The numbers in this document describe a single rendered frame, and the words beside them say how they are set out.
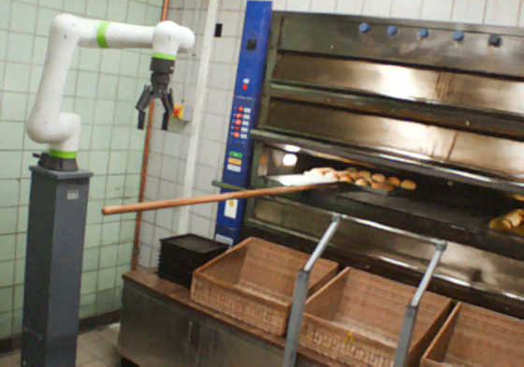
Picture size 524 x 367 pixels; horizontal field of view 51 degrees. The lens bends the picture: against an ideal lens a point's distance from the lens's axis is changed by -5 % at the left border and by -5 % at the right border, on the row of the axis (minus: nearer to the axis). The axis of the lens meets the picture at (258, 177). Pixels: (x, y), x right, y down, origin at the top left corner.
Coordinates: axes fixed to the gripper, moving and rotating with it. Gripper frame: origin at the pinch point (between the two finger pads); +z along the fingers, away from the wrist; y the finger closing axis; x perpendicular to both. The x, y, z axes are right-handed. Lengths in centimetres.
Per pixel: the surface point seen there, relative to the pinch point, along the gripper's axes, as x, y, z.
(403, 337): 99, -40, 61
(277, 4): -21, -108, -68
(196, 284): -10, -58, 78
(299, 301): 53, -44, 62
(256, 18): -31, -106, -59
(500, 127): 108, -100, -23
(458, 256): 102, -102, 38
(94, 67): -109, -64, -18
